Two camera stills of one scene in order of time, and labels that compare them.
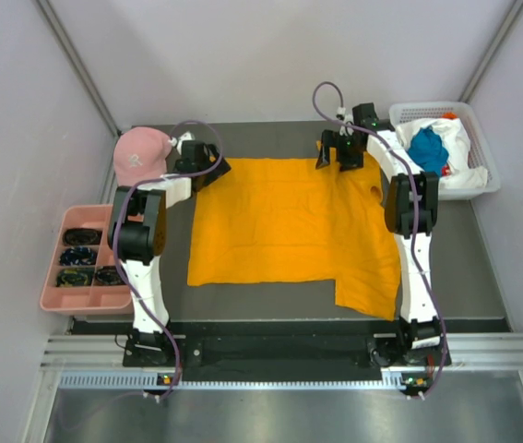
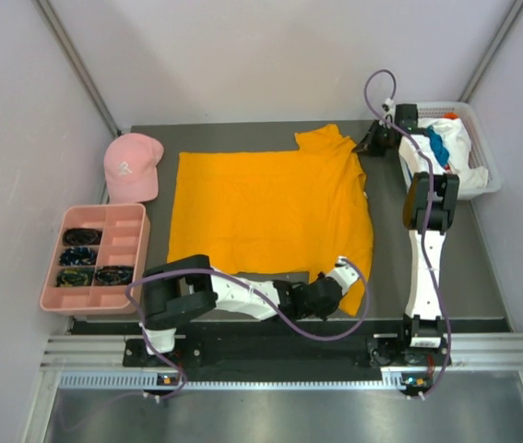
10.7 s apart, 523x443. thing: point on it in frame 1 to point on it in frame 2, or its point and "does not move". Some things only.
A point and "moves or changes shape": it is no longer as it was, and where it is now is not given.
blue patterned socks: x=77 y=256 does not move
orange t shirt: x=286 y=220 moves or changes shape
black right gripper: x=330 y=140 to x=368 y=145
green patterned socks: x=74 y=277 does not move
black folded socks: x=82 y=236 does not move
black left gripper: x=219 y=172 to x=323 y=314
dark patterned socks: x=108 y=275 does not move
